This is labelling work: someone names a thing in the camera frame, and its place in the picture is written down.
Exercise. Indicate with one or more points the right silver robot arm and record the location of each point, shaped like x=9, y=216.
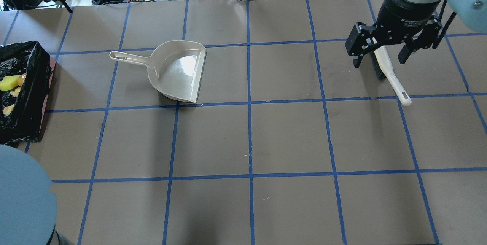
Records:
x=471, y=12

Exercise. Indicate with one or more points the croissant bread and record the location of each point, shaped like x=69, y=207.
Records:
x=7, y=110

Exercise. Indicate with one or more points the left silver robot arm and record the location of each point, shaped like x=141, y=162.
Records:
x=28, y=208

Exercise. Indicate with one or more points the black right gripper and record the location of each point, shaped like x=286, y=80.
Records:
x=408, y=15

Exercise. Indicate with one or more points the beige plastic dustpan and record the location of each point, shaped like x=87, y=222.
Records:
x=174, y=68

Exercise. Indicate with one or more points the yellow green sponge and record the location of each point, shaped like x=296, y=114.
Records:
x=9, y=83

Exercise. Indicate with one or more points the black bag lined bin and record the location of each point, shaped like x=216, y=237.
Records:
x=28, y=101

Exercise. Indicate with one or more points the brown potato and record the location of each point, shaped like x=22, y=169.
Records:
x=21, y=79

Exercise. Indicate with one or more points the beige hand brush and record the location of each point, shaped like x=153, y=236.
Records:
x=392, y=77

